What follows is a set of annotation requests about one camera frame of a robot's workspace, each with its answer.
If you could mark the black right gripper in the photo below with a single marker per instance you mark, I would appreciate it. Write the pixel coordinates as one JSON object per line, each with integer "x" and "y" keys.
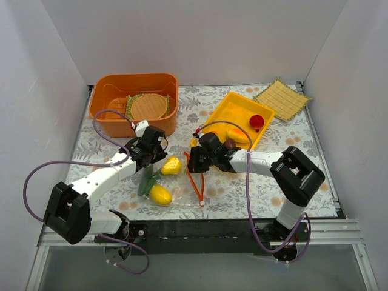
{"x": 197, "y": 159}

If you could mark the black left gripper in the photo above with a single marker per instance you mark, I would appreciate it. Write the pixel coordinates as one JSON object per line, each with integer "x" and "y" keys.
{"x": 156, "y": 148}

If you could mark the dark purple fake plum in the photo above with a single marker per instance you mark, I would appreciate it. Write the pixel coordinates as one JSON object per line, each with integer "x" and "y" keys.
{"x": 229, "y": 143}

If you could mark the green fake chili pepper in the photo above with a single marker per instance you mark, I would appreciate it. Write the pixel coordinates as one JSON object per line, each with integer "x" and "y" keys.
{"x": 145, "y": 178}

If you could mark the yellow orange fake mango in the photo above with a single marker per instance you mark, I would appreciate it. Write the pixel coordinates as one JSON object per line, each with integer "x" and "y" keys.
{"x": 238, "y": 136}

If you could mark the clear zip top bag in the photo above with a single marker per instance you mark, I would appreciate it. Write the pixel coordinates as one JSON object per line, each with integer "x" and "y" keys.
{"x": 187, "y": 189}

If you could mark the yellow fake lemon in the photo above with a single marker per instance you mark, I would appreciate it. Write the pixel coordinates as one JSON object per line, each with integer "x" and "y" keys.
{"x": 159, "y": 195}

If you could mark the red fake apple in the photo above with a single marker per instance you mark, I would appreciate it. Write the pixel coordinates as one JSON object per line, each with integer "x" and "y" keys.
{"x": 257, "y": 122}

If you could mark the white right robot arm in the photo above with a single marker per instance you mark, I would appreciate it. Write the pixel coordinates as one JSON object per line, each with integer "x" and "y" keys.
{"x": 297, "y": 176}

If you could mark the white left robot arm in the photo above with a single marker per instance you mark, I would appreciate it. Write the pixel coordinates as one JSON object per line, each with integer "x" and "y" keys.
{"x": 69, "y": 210}

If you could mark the round woven bamboo tray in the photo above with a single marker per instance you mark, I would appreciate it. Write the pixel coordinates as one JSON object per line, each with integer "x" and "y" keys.
{"x": 149, "y": 106}

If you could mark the floral table cloth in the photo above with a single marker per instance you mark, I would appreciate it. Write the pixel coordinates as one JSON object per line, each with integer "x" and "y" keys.
{"x": 226, "y": 195}

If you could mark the yellow plastic tray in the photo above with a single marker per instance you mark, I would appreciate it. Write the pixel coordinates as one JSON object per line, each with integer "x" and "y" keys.
{"x": 235, "y": 110}

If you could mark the green edged woven mat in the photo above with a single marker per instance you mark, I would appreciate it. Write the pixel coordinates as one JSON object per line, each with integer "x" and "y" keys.
{"x": 128, "y": 104}

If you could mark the square yellow bamboo mat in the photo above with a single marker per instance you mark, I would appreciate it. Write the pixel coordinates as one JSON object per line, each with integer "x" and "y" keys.
{"x": 285, "y": 101}

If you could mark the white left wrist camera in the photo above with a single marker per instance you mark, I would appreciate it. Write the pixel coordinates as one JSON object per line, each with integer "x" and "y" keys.
{"x": 139, "y": 128}

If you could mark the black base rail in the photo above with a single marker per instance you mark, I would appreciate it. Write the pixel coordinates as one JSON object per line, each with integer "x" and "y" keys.
{"x": 215, "y": 236}

